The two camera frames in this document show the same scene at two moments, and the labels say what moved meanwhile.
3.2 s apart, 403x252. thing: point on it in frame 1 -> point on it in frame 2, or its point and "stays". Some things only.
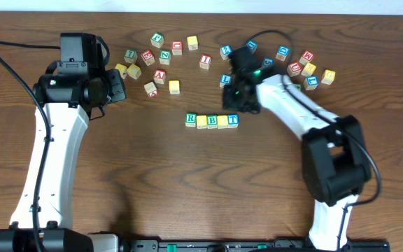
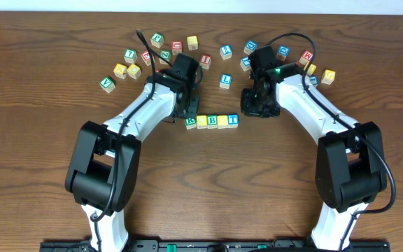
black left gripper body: (116, 85) -> (192, 106)
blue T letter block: (233, 120) stays
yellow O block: (222, 122) stays
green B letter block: (212, 121) stays
